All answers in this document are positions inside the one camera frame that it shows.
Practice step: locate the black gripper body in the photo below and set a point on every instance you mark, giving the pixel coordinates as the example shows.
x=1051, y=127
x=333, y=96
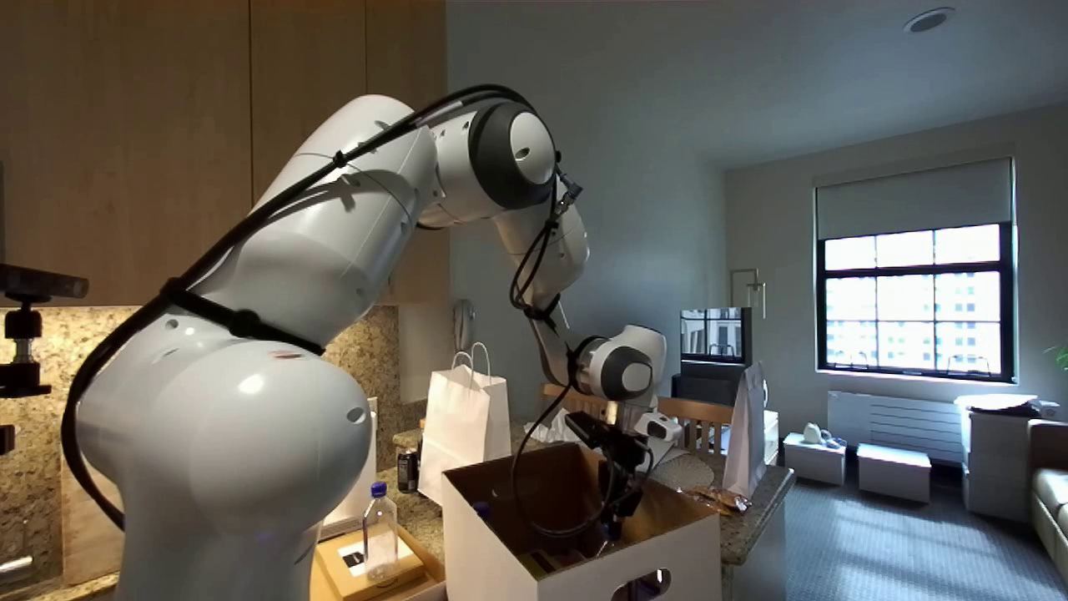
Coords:
x=621, y=485

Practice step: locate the clear water bottle blue cap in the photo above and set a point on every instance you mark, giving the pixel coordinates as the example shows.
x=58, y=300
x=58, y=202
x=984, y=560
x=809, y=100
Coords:
x=383, y=535

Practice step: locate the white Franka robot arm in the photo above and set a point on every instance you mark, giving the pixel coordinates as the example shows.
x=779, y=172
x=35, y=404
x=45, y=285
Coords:
x=223, y=470

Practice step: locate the large white cardboard box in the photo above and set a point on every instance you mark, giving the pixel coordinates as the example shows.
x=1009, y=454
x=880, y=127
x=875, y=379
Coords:
x=501, y=569

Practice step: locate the small white floor box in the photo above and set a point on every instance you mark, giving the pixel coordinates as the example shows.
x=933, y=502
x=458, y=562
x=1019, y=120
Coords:
x=893, y=472
x=816, y=458

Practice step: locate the small kraft box white label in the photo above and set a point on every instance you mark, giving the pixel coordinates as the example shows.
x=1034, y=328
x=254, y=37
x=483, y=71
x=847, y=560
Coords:
x=413, y=569

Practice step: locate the wooden chair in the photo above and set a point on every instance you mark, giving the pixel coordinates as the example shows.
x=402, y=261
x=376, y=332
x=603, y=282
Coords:
x=557, y=400
x=701, y=421

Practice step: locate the black monitor stand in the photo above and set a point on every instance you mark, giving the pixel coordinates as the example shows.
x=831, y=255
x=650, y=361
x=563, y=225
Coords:
x=706, y=384

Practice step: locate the white cone-shaped cover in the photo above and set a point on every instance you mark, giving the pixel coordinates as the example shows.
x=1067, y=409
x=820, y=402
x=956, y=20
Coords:
x=749, y=438

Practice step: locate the white paper shopping bag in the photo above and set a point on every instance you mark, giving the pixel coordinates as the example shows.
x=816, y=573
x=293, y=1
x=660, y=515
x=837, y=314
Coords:
x=462, y=429

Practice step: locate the small monitor screen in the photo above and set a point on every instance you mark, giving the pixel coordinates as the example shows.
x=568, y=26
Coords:
x=717, y=335

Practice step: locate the shallow open cardboard tray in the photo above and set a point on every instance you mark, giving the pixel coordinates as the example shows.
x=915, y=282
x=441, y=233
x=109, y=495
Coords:
x=435, y=579

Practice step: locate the white radiator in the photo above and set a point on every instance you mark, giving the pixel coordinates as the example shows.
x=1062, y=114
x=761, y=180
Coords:
x=897, y=421

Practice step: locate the black framed window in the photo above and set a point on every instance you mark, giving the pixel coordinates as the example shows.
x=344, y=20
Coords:
x=915, y=301

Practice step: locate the stack of white boxes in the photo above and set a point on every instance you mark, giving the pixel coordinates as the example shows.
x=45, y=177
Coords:
x=998, y=463

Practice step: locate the white roller blind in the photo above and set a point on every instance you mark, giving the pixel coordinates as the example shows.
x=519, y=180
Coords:
x=915, y=202

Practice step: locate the beige sofa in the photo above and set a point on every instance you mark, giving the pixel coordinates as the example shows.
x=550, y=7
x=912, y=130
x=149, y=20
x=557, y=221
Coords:
x=1053, y=488

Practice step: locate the green plant leaf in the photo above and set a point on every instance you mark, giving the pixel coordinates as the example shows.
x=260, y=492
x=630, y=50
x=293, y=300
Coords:
x=1062, y=360

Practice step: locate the round ceiling light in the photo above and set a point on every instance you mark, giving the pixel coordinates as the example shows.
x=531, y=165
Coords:
x=929, y=18

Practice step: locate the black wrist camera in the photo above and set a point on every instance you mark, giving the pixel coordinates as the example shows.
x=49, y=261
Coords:
x=603, y=436

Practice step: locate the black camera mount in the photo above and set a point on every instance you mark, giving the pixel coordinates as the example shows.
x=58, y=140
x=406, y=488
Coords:
x=38, y=285

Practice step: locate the light wood wall cabinet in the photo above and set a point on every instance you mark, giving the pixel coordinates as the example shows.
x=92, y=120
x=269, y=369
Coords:
x=113, y=111

